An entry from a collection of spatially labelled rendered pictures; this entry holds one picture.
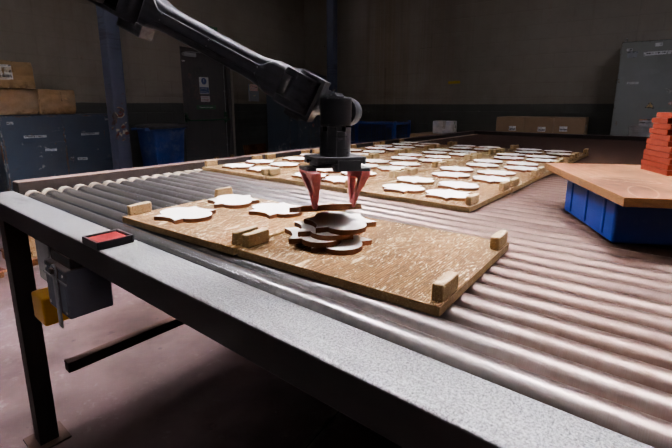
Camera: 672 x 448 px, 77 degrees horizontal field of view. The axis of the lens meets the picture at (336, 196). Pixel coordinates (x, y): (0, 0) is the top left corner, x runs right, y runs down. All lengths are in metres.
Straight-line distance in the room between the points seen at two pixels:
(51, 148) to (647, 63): 7.44
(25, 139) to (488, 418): 5.49
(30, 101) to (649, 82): 7.56
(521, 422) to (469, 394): 0.05
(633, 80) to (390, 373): 6.77
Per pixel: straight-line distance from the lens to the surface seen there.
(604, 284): 0.84
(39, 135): 5.73
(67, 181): 1.85
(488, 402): 0.49
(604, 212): 1.09
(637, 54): 7.15
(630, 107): 7.12
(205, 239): 0.92
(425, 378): 0.51
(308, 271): 0.72
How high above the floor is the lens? 1.20
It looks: 12 degrees down
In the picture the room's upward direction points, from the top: straight up
